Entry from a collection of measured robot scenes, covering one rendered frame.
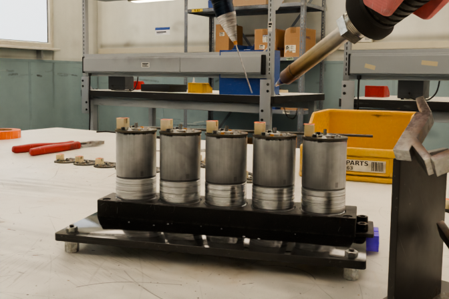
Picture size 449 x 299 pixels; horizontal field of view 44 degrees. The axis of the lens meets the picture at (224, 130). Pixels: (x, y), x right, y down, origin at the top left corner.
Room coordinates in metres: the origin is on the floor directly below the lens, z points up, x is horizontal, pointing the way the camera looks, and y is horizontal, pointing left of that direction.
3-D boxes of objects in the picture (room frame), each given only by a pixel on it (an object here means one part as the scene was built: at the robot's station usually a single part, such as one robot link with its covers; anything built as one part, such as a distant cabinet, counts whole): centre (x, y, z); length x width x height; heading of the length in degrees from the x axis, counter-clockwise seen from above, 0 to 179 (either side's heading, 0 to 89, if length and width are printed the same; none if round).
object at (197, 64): (3.19, 0.34, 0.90); 1.30 x 0.06 x 0.12; 58
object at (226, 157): (0.32, 0.00, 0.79); 0.02 x 0.02 x 0.05
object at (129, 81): (3.58, 0.67, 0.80); 0.15 x 0.12 x 0.10; 168
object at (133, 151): (0.33, 0.05, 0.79); 0.02 x 0.02 x 0.05
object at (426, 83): (2.60, -0.89, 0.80); 0.15 x 0.12 x 0.10; 149
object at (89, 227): (0.30, 0.00, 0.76); 0.16 x 0.07 x 0.01; 76
